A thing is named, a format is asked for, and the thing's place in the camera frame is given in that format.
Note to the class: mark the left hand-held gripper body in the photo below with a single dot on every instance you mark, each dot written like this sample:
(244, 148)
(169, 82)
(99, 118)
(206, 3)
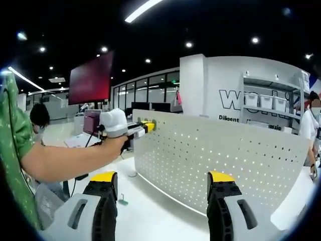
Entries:
(114, 120)

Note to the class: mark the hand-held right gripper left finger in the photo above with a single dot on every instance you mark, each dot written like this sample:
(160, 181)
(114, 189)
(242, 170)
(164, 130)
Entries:
(75, 218)

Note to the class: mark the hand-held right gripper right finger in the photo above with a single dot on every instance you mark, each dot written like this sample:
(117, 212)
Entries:
(233, 218)

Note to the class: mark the white perforated mounting plate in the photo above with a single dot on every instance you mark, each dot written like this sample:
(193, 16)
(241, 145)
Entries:
(213, 150)

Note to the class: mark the person's left hand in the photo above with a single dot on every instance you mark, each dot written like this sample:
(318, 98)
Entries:
(116, 146)

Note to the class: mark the black computer monitor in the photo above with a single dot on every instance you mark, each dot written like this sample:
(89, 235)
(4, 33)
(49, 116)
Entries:
(140, 105)
(163, 107)

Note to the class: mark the white laptop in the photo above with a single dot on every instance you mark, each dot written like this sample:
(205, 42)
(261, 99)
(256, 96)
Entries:
(90, 120)

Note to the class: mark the grey mesh office chair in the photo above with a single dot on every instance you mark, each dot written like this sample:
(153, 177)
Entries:
(47, 203)

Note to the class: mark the pink hanging cloth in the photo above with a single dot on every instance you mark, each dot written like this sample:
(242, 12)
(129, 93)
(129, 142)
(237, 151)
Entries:
(179, 99)

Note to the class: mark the white ceiling air vent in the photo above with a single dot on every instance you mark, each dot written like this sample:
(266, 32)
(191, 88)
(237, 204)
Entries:
(57, 80)

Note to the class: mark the round ceiling spotlights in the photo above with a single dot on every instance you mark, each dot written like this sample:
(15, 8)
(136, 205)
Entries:
(188, 44)

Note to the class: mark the long ceiling light strip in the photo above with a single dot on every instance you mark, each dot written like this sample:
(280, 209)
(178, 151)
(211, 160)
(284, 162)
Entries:
(140, 12)
(25, 77)

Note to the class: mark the operator arm green sleeve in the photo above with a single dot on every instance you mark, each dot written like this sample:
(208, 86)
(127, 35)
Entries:
(15, 125)

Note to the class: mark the white storage bin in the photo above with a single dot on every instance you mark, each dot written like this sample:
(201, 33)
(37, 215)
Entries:
(252, 100)
(266, 102)
(279, 104)

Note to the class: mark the grey metal shelf rack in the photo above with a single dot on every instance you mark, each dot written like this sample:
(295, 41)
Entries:
(268, 82)

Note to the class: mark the large red wall screen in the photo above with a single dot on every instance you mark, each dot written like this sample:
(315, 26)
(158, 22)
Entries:
(90, 80)

